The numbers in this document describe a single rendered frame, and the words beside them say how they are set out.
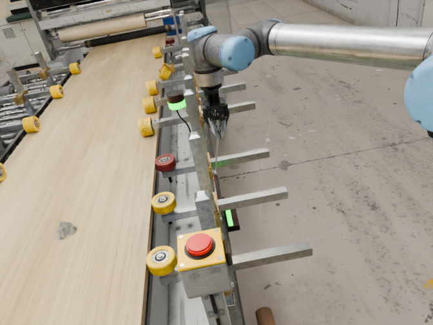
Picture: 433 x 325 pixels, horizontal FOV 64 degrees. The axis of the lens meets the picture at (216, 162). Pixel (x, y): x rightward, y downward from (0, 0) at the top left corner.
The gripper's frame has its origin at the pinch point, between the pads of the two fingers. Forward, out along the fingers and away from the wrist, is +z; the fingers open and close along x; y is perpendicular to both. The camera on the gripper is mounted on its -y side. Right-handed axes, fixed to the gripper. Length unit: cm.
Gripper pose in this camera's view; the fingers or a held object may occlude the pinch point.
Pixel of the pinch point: (220, 133)
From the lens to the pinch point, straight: 124.8
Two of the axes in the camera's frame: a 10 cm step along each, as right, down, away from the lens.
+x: 9.8, -1.9, 0.0
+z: 1.6, 8.2, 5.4
